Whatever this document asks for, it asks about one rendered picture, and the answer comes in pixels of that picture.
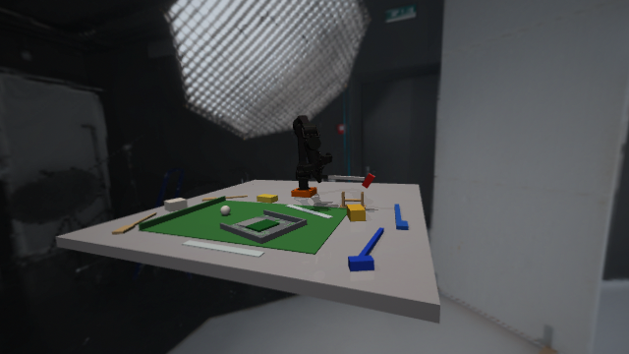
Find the white cube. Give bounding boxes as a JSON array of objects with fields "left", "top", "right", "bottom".
[{"left": 164, "top": 198, "right": 187, "bottom": 211}]

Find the yellow flat rectangular block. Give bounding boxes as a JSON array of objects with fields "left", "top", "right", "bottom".
[{"left": 257, "top": 194, "right": 278, "bottom": 203}]

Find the yellow cube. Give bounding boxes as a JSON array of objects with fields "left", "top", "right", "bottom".
[{"left": 347, "top": 205, "right": 366, "bottom": 221}]

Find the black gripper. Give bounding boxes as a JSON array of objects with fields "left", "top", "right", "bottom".
[{"left": 303, "top": 150, "right": 327, "bottom": 183}]

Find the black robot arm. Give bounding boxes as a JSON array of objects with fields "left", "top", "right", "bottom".
[{"left": 293, "top": 115, "right": 332, "bottom": 190}]

